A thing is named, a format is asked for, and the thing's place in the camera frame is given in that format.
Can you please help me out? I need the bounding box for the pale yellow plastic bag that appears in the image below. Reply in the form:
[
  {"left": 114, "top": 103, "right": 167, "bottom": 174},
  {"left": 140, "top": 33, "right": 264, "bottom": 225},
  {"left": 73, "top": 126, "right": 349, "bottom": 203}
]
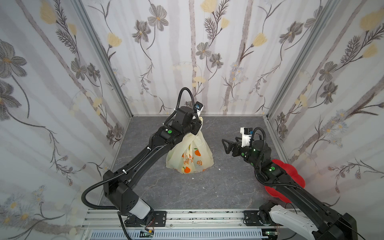
[{"left": 166, "top": 130, "right": 214, "bottom": 175}]

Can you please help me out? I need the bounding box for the red flower-shaped bowl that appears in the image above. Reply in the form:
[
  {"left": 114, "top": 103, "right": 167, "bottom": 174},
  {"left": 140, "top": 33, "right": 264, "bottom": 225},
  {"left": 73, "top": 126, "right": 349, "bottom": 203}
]
[{"left": 265, "top": 159, "right": 306, "bottom": 203}]

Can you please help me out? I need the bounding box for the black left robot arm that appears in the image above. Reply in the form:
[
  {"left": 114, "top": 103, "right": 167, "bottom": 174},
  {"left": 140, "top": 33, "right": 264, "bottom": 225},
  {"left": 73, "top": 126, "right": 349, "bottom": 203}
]
[{"left": 103, "top": 103, "right": 202, "bottom": 225}]

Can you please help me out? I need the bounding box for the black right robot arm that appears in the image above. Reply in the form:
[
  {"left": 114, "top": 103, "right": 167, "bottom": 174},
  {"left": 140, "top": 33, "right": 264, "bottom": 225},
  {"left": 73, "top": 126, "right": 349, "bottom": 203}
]
[{"left": 222, "top": 138, "right": 358, "bottom": 240}]

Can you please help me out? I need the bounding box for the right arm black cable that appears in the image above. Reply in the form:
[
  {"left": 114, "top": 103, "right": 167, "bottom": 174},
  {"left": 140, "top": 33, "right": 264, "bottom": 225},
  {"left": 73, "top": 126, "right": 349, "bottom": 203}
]
[{"left": 251, "top": 126, "right": 268, "bottom": 151}]

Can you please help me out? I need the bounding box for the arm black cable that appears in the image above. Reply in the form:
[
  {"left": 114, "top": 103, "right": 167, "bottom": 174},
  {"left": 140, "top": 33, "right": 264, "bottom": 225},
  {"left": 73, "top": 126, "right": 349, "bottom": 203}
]
[
  {"left": 80, "top": 170, "right": 133, "bottom": 240},
  {"left": 251, "top": 126, "right": 268, "bottom": 151}
]

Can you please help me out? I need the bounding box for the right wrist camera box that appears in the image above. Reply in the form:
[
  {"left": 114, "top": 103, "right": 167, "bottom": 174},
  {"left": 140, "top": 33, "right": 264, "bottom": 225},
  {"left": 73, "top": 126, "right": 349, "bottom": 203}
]
[{"left": 240, "top": 127, "right": 253, "bottom": 147}]

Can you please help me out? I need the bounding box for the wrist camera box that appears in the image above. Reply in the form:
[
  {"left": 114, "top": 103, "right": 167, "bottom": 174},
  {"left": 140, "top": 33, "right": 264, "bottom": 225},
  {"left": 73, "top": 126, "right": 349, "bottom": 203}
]
[
  {"left": 240, "top": 127, "right": 253, "bottom": 147},
  {"left": 194, "top": 102, "right": 204, "bottom": 115}
]

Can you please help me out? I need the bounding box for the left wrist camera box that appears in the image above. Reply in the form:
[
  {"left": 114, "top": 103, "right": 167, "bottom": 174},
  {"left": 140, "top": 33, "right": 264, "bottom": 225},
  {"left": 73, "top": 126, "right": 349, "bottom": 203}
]
[{"left": 194, "top": 102, "right": 204, "bottom": 115}]

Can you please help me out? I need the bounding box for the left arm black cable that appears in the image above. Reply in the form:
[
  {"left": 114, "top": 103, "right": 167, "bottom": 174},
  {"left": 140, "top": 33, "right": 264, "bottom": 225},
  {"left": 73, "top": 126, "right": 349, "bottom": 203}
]
[{"left": 80, "top": 170, "right": 133, "bottom": 240}]

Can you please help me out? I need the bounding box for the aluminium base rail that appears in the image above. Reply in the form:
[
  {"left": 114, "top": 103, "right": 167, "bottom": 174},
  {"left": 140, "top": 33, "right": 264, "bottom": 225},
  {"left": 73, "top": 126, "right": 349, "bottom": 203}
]
[{"left": 79, "top": 208, "right": 304, "bottom": 240}]

